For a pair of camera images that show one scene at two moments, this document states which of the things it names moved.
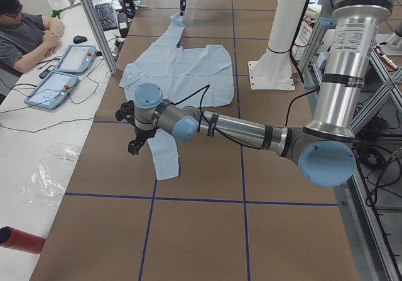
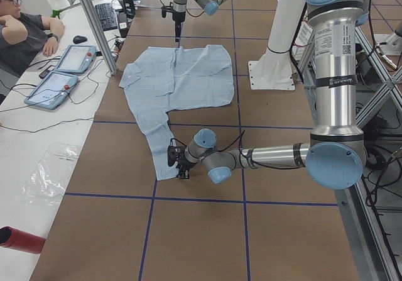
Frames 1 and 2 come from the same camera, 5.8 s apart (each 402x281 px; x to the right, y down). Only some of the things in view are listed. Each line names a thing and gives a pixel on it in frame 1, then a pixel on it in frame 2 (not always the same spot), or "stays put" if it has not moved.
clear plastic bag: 46,185 stays put
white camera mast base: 273,71 stays put
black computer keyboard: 107,16 stays put
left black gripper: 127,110 → 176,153
